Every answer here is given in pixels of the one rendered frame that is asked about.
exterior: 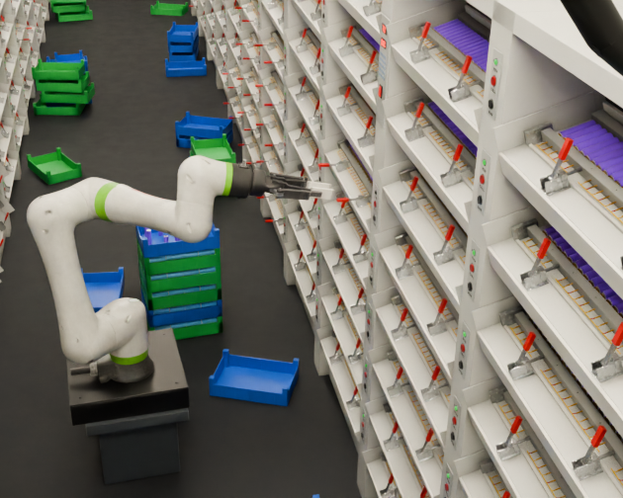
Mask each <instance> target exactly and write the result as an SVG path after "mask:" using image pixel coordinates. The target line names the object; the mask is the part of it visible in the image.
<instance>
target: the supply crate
mask: <svg viewBox="0 0 623 498"><path fill-rule="evenodd" d="M149 229H150V228H149ZM135 230H136V237H137V240H138V243H139V246H140V249H141V252H142V255H143V257H144V258H151V257H158V256H166V255H173V254H180V253H188V252H195V251H202V250H209V249H217V248H221V247H220V230H219V229H218V228H215V226H214V224H213V227H212V230H211V232H210V234H209V237H207V238H206V239H204V240H203V241H201V242H198V243H188V242H185V241H183V240H180V241H175V238H174V236H172V235H169V234H166V233H163V235H162V236H159V235H158V231H157V230H153V229H150V230H151V239H152V244H150V245H148V239H147V237H145V236H144V227H140V226H136V227H135ZM164 235H168V240H169V242H165V243H164V237H163V236H164Z"/></svg>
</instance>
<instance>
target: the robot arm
mask: <svg viewBox="0 0 623 498"><path fill-rule="evenodd" d="M330 188H331V184H326V183H319V182H311V181H308V178H305V179H304V178H303V177H297V176H290V175H284V174H278V173H274V172H270V174H269V175H267V176H266V172H265V171H264V170H259V169H251V166H250V165H248V164H246V160H245V159H243V161H242V163H238V164H236V163H228V162H221V161H217V160H213V159H210V158H207V157H205V156H200V155H196V156H191V157H189V158H187V159H186V160H184V161H183V163H182V164H181V165H180V167H179V170H178V183H177V201H170V200H165V199H162V198H158V197H155V196H151V195H148V194H146V193H143V192H140V191H138V190H136V189H133V188H131V187H129V186H127V185H124V184H118V183H115V182H112V181H108V180H105V179H101V178H88V179H85V180H83V181H81V182H79V183H77V184H75V185H73V186H71V187H69V188H66V189H64V190H61V191H58V192H55V193H52V194H48V195H44V196H41V197H38V198H36V199H35V200H33V201H32V202H31V204H30V205H29V207H28V210H27V223H28V226H29V228H30V230H31V232H32V234H33V236H34V239H35V241H36V243H37V246H38V248H39V251H40V254H41V256H42V259H43V262H44V267H45V270H46V274H47V277H48V280H49V284H50V288H51V291H52V295H53V300H54V304H55V309H56V314H57V320H58V326H59V333H60V341H61V349H62V352H63V354H64V356H65V357H66V358H67V359H68V360H69V361H71V362H72V363H74V364H78V365H88V364H90V367H83V368H76V369H70V371H71V375H77V374H91V375H93V376H94V375H97V376H98V379H99V380H100V383H103V382H107V381H109V380H110V379H112V380H114V381H117V382H123V383H131V382H137V381H141V380H143V379H145V378H147V377H149V376H150V375H151V374H152V372H153V370H154V364H153V360H152V359H151V358H150V357H149V354H148V347H149V343H148V331H147V320H146V311H145V306H144V304H143V303H142V302H141V301H139V300H137V299H135V298H129V297H125V298H119V299H116V300H113V301H112V302H110V303H108V304H107V305H106V306H104V307H103V308H102V309H100V310H99V311H98V312H96V313H95V312H94V309H93V306H92V303H91V301H90V298H89V295H88V291H87V289H86V286H85V283H84V279H83V275H82V272H81V268H80V263H79V259H78V254H77V249H76V244H75V238H74V228H75V227H76V225H78V224H79V223H81V222H84V221H87V220H91V219H94V218H96V219H100V220H105V221H110V222H112V223H114V224H125V225H134V226H140V227H145V228H150V229H153V230H157V231H160V232H163V233H166V234H169V235H172V236H174V237H176V238H179V239H181V240H183V241H185V242H188V243H198V242H201V241H203V240H204V239H206V238H207V237H208V236H209V234H210V232H211V230H212V227H213V209H214V200H215V197H216V196H226V197H235V198H236V199H237V200H238V198H244V199H246V198H247V197H248V195H249V196H253V197H262V196H263V194H264V193H265V192H266V193H270V194H274V195H276V197H275V198H276V199H293V200H306V201H308V200H309V199H310V198H318V199H327V200H332V198H333V194H334V190H333V189H330ZM95 361H96V362H95ZM93 362H95V363H93Z"/></svg>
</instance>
